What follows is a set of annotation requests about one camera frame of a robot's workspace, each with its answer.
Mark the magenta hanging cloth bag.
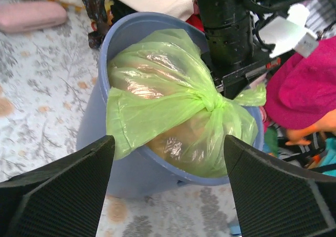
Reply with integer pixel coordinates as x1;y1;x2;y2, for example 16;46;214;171
264;37;335;129

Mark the pink eyeglass case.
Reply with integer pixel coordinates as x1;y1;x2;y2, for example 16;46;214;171
1;1;67;34

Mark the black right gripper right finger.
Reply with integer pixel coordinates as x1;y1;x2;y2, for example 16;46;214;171
224;135;335;236

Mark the green plastic trash bag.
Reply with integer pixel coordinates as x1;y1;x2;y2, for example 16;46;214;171
106;29;266;178

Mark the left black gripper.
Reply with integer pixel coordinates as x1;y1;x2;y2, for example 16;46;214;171
196;0;273;99

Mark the orange plush toy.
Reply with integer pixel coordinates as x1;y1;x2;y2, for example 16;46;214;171
286;109;336;146

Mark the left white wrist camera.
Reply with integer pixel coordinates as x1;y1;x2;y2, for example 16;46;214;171
259;4;319;58

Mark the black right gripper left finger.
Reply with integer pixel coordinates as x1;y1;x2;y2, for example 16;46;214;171
1;136;115;237

